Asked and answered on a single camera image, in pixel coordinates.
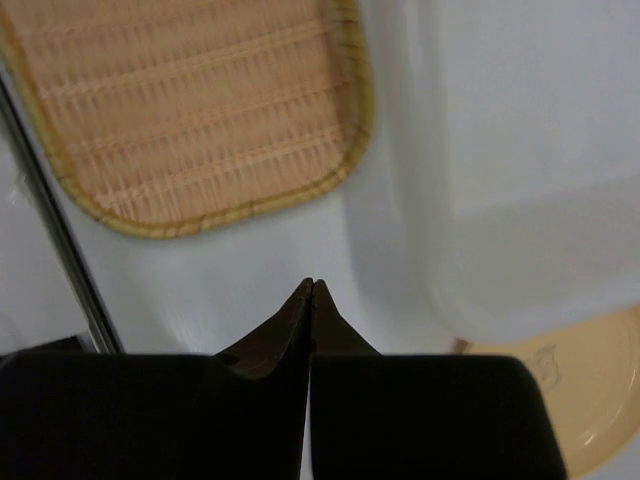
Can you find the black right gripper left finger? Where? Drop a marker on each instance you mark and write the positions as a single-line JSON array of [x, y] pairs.
[[238, 414]]

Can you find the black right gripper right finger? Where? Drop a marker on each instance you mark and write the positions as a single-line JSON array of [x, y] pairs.
[[431, 416]]

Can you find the yellow bear plate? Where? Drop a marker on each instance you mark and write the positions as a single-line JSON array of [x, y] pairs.
[[588, 374]]

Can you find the square woven bamboo tray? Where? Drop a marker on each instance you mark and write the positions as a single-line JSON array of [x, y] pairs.
[[163, 119]]

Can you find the white plastic bin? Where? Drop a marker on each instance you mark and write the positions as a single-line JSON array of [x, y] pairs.
[[501, 191]]

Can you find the metal table edge rail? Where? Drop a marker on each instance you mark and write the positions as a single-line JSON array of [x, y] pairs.
[[100, 325]]

